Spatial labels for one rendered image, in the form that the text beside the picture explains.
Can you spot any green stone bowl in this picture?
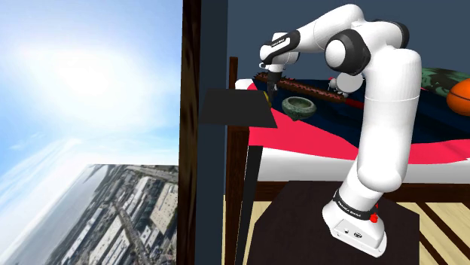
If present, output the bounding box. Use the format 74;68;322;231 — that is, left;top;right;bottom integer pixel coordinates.
281;96;317;122

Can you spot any white rounded figure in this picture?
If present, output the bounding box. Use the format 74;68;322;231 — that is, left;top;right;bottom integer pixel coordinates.
328;72;365;97

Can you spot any black side table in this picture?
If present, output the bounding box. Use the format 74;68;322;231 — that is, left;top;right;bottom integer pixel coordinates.
199;87;279;265

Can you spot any green patterned pillow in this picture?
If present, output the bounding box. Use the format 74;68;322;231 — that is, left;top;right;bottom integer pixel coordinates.
420;67;470;99

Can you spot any window with dark wooden frame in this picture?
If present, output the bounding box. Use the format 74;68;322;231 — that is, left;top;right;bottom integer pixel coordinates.
0;0;202;265

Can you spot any orange basketball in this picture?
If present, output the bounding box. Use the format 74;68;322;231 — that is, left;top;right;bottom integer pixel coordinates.
446;78;470;117

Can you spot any long brown spiky stick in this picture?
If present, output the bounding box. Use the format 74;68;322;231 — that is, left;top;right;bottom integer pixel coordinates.
254;72;349;105

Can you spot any dark robot stand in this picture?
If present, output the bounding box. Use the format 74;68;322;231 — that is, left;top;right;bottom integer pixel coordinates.
246;179;420;265

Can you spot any wooden bed with red blanket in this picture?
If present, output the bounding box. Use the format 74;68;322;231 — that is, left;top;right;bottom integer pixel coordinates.
224;56;470;265

